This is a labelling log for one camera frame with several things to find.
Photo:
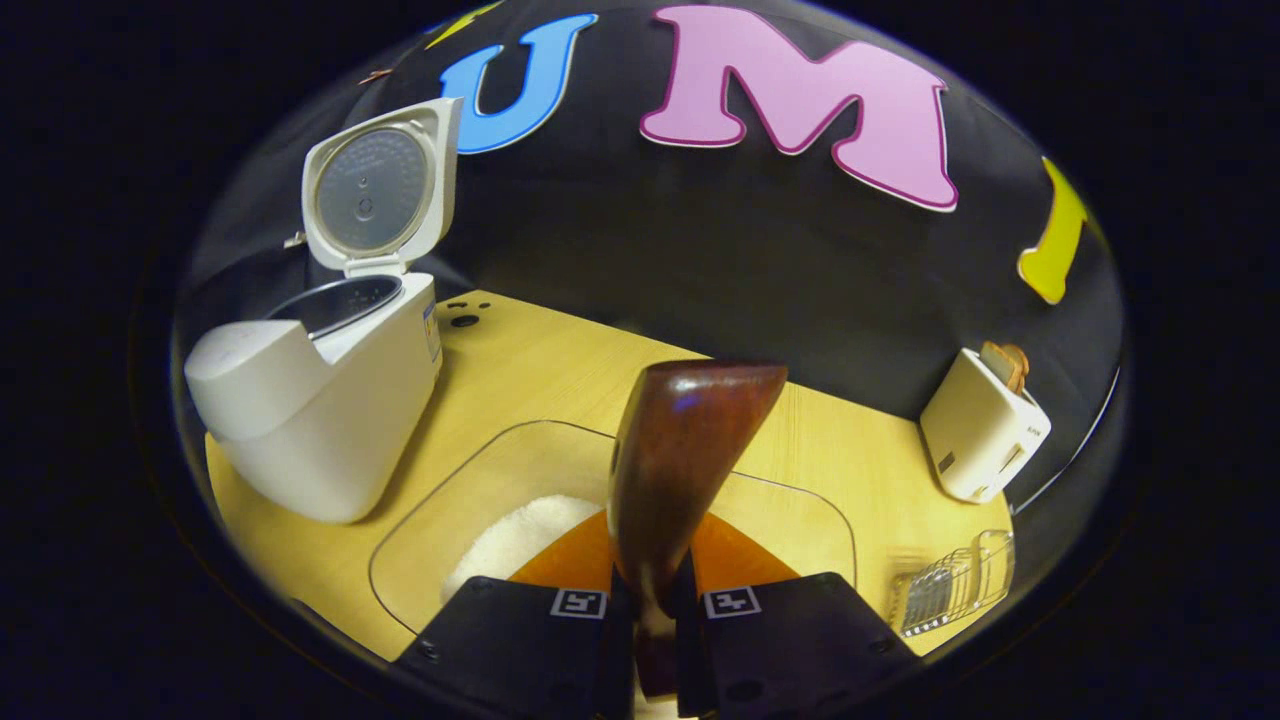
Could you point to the brown toast slice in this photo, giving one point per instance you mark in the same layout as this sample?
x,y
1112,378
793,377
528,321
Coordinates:
x,y
1005,365

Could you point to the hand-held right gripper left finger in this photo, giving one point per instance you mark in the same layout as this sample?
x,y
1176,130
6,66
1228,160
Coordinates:
x,y
500,640

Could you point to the pink cloth clip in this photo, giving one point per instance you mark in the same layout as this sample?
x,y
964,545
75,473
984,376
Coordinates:
x,y
376,75

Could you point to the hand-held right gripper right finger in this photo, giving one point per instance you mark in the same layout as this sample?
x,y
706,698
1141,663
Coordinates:
x,y
790,650

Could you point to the white rice cooker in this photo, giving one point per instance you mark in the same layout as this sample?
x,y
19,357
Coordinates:
x,y
320,430

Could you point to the brown wooden spoon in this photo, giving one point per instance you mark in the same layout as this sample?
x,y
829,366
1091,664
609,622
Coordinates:
x,y
680,450

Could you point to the black backdrop cloth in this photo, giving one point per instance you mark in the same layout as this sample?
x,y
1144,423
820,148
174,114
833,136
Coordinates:
x,y
650,230

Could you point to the white toaster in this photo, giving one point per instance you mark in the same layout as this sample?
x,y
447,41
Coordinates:
x,y
975,440

